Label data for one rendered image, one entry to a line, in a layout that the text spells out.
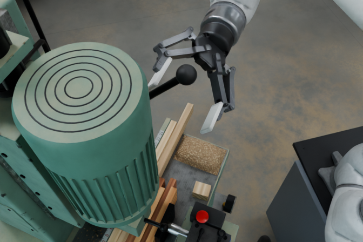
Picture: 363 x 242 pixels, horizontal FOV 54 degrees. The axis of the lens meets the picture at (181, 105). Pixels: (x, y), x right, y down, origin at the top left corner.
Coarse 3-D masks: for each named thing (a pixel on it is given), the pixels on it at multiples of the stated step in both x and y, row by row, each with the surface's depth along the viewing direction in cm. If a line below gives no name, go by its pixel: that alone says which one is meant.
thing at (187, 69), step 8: (184, 64) 57; (176, 72) 58; (184, 72) 56; (192, 72) 57; (168, 80) 62; (176, 80) 59; (184, 80) 57; (192, 80) 57; (160, 88) 63; (168, 88) 62; (152, 96) 66
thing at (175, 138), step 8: (192, 104) 114; (184, 112) 112; (192, 112) 116; (184, 120) 110; (176, 128) 109; (184, 128) 112; (176, 136) 107; (168, 144) 105; (176, 144) 109; (168, 152) 104; (160, 160) 102; (168, 160) 105; (160, 168) 101; (160, 176) 103; (120, 240) 89
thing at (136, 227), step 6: (150, 210) 86; (144, 216) 82; (138, 222) 79; (144, 222) 84; (120, 228) 84; (126, 228) 82; (132, 228) 79; (138, 228) 80; (132, 234) 84; (138, 234) 82
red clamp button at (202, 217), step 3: (201, 210) 86; (198, 213) 85; (201, 213) 85; (204, 213) 85; (207, 213) 85; (198, 216) 84; (201, 216) 84; (204, 216) 84; (207, 216) 85; (198, 219) 84; (201, 219) 84; (204, 219) 84; (207, 219) 84; (201, 222) 84; (204, 222) 84
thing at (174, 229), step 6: (168, 210) 88; (174, 210) 92; (168, 216) 87; (174, 216) 95; (162, 222) 87; (168, 222) 88; (168, 228) 89; (174, 228) 89; (180, 228) 89; (156, 234) 85; (162, 234) 86; (174, 234) 89; (186, 234) 88; (156, 240) 87; (162, 240) 89
